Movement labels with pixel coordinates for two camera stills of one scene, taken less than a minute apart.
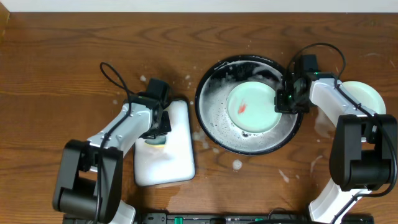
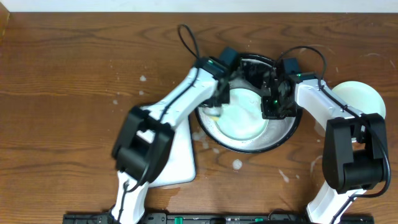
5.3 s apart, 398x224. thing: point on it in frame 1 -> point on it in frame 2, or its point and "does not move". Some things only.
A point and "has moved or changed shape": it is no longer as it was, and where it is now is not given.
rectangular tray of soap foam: [173, 162] does not move
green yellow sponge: [158, 141] has moved or changed shape
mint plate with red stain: [251, 107] has moved or changed shape
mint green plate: [367, 96] does not move
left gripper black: [165, 125] -> [216, 101]
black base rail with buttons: [227, 218] does not move
